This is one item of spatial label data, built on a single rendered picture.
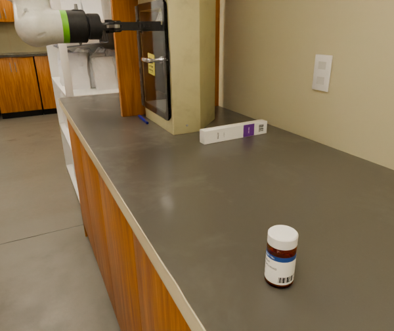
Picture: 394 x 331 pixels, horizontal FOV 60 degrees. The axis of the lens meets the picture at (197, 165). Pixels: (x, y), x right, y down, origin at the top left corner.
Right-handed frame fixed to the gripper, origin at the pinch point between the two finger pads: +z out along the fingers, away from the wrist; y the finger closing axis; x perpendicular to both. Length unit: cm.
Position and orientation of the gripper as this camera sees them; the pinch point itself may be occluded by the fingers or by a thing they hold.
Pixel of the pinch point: (150, 26)
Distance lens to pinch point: 122.5
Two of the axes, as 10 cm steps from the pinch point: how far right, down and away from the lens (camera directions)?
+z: 9.0, -1.7, 4.1
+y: -4.4, -3.3, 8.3
